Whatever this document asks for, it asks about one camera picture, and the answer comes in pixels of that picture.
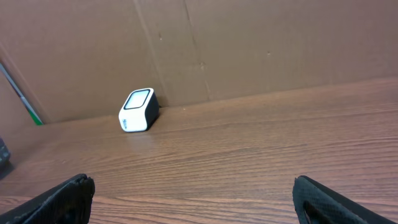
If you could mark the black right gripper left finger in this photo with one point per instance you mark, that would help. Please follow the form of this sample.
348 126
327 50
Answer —
68 202

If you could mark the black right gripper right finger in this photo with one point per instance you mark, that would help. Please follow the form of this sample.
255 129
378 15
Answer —
316 203

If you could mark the grey plastic basket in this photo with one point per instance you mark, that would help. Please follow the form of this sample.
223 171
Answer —
4 154

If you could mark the green and white pole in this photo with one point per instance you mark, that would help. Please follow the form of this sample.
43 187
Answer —
21 96

